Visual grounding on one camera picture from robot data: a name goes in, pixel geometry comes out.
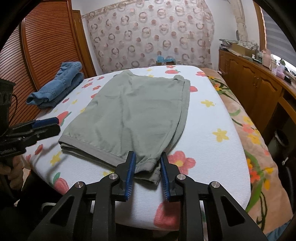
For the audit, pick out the dark trash bin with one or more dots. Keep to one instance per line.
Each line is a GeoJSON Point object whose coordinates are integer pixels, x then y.
{"type": "Point", "coordinates": [278, 142]}

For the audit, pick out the open cardboard box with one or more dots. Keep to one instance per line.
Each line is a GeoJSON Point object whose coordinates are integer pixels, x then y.
{"type": "Point", "coordinates": [242, 49]}

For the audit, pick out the folded blue jeans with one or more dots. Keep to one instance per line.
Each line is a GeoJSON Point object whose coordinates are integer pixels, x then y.
{"type": "Point", "coordinates": [62, 83]}

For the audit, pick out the pink tissue pack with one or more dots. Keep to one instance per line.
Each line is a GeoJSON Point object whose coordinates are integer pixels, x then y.
{"type": "Point", "coordinates": [280, 70]}

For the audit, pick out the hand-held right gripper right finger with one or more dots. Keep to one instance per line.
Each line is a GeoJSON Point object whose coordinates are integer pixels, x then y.
{"type": "Point", "coordinates": [165, 180]}

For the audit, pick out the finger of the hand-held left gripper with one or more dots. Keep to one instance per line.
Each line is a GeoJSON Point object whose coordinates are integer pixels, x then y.
{"type": "Point", "coordinates": [46, 121]}
{"type": "Point", "coordinates": [46, 132]}

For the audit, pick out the pink jug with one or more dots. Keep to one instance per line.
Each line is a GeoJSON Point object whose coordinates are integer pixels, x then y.
{"type": "Point", "coordinates": [266, 58]}

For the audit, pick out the pile of papers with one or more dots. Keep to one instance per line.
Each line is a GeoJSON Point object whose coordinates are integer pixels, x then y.
{"type": "Point", "coordinates": [227, 44]}

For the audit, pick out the wooden sideboard cabinet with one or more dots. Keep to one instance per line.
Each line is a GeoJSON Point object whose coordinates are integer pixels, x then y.
{"type": "Point", "coordinates": [254, 85]}

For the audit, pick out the person's left hand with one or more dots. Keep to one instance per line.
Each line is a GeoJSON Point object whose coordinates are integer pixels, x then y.
{"type": "Point", "coordinates": [15, 176]}

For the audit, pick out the grey-green pants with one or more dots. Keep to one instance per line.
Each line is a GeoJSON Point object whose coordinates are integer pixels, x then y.
{"type": "Point", "coordinates": [138, 111]}

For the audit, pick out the white flower print mat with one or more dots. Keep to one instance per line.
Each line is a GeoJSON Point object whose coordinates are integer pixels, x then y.
{"type": "Point", "coordinates": [208, 129]}

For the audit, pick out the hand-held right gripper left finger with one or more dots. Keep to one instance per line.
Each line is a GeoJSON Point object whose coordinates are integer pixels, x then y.
{"type": "Point", "coordinates": [130, 176]}

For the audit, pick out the small black box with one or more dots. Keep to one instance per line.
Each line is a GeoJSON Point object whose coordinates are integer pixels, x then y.
{"type": "Point", "coordinates": [288, 78]}

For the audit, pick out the brown floral blanket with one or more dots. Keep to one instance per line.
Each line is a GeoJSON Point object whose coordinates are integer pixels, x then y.
{"type": "Point", "coordinates": [259, 162]}

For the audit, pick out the circle print sheer curtain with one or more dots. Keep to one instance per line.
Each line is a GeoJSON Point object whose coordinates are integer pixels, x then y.
{"type": "Point", "coordinates": [150, 34]}

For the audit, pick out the tied beige curtain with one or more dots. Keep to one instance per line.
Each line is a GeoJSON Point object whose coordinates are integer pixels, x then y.
{"type": "Point", "coordinates": [240, 23]}

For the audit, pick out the small cardboard box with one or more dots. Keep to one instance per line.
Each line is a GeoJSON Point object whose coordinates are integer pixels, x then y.
{"type": "Point", "coordinates": [165, 63]}

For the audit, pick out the wooden window frame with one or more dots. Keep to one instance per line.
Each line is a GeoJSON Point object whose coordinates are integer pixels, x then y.
{"type": "Point", "coordinates": [259, 25]}

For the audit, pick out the grey striped window blind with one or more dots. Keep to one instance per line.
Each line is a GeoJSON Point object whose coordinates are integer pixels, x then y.
{"type": "Point", "coordinates": [277, 34]}

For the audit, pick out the wooden louvered wardrobe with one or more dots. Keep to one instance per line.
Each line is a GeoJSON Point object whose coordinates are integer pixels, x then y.
{"type": "Point", "coordinates": [46, 46]}

